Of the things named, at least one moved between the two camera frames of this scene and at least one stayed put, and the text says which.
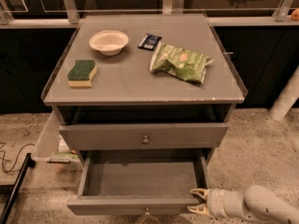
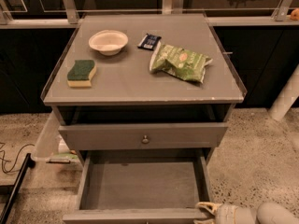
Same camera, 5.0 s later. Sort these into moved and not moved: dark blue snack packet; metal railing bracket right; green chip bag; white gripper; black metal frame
Moved: white gripper
Not moved: green chip bag; black metal frame; metal railing bracket right; dark blue snack packet
